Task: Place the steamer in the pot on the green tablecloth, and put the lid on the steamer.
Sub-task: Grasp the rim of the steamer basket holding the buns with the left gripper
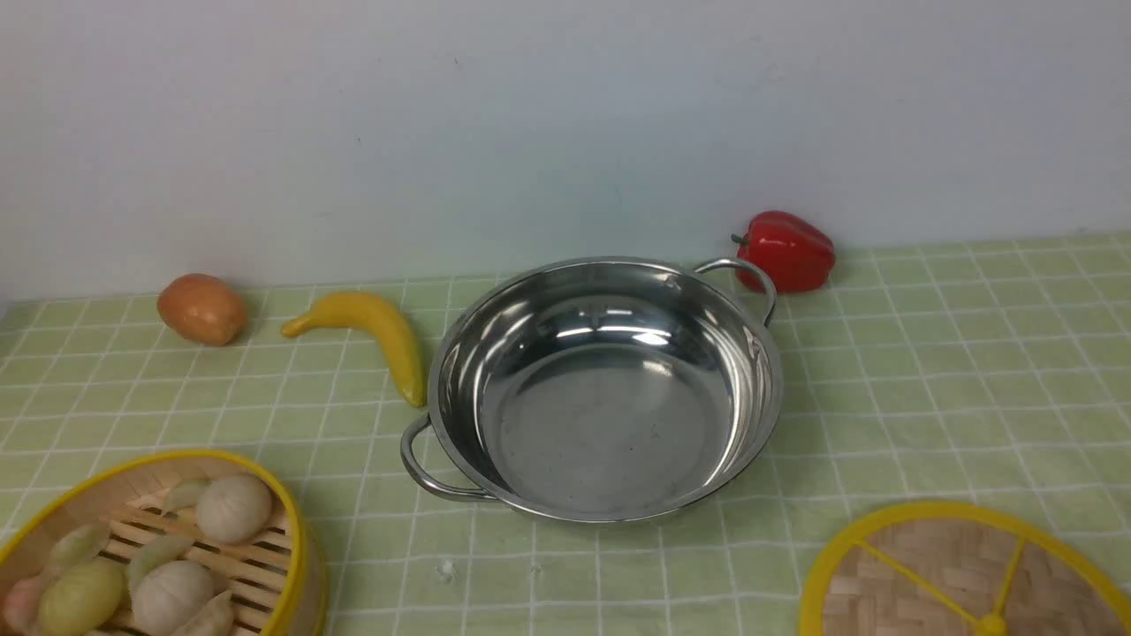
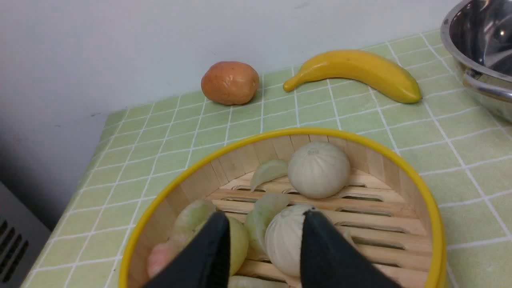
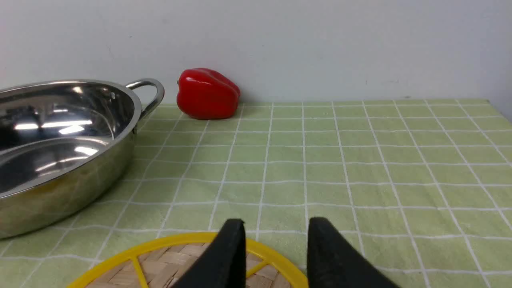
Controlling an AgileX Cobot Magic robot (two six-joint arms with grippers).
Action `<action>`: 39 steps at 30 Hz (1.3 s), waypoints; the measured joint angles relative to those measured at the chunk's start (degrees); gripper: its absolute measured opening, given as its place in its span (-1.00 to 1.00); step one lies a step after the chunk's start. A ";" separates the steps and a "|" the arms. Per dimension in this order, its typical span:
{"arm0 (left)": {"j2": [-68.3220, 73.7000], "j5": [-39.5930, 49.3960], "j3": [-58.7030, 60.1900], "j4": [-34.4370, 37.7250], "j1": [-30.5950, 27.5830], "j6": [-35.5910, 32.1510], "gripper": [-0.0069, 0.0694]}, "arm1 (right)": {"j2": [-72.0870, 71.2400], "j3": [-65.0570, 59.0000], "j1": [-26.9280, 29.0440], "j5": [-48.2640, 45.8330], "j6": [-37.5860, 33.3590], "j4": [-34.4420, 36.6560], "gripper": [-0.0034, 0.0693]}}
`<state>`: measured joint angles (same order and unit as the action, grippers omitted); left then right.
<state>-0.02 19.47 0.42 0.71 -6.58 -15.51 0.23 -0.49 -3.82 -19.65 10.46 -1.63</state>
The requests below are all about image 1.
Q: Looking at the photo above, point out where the white round bun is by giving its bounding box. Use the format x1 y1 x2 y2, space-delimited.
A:
131 560 215 635
195 473 271 545

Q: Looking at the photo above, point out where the green checkered tablecloth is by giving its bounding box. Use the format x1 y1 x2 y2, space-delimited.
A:
1 235 1130 635

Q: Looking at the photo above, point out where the stainless steel pot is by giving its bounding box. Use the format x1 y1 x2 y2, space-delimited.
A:
400 257 786 525

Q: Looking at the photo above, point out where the brown potato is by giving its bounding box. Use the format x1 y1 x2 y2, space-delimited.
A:
156 273 249 347

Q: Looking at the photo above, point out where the white folded dumpling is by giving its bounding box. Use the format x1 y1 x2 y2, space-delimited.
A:
172 591 234 636

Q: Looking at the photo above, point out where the red bell pepper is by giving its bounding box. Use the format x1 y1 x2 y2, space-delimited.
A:
731 210 837 295

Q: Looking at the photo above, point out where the yellow banana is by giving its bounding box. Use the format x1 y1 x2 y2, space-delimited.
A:
279 291 428 409

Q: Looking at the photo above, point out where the pale green dumpling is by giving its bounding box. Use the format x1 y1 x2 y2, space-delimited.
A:
126 533 195 595

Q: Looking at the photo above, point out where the yellow-rimmed bamboo steamer basket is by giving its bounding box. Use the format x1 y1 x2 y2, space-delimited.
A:
1 450 329 635

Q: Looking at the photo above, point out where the green round bun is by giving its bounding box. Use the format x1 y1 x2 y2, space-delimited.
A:
38 558 128 635

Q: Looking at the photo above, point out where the yellow woven bamboo steamer lid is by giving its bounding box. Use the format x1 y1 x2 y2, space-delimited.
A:
797 500 1130 635

